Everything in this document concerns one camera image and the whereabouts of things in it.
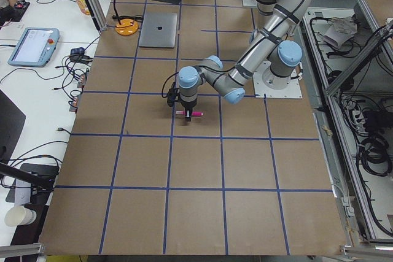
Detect white paper cup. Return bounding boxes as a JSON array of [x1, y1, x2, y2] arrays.
[[4, 206, 37, 227]]

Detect pink highlighter pen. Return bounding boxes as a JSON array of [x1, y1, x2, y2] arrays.
[[176, 110, 203, 117]]

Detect crumpled paper pile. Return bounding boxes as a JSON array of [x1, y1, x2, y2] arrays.
[[322, 17, 357, 48]]

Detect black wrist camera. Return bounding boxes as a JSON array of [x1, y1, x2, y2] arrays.
[[166, 88, 179, 107]]

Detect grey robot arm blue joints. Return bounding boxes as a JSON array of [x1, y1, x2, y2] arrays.
[[177, 0, 311, 107]]

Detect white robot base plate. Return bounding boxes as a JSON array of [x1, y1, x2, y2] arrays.
[[252, 61, 303, 99]]

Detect blue teach pendant tablet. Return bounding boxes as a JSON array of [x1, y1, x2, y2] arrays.
[[8, 28, 60, 67]]

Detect silver closed laptop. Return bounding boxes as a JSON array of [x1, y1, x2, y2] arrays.
[[139, 12, 177, 48]]

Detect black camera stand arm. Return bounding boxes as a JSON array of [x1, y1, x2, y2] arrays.
[[0, 163, 54, 190]]

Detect black usb hub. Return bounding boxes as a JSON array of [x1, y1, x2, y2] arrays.
[[69, 47, 93, 63]]

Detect black cable bundle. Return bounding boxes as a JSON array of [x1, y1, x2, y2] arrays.
[[356, 134, 393, 177]]

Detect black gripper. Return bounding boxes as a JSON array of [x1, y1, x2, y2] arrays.
[[182, 102, 194, 123]]

